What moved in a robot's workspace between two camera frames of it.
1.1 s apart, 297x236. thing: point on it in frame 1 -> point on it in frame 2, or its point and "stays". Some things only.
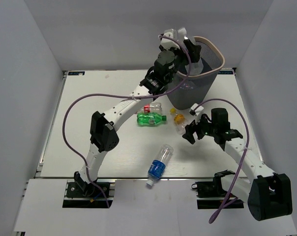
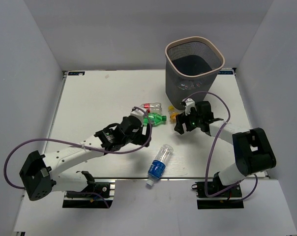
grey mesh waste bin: x=194 y=91 stays
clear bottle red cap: x=153 y=107 stays
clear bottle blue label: x=157 y=166 stays
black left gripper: x=193 y=50 -> x=142 y=139
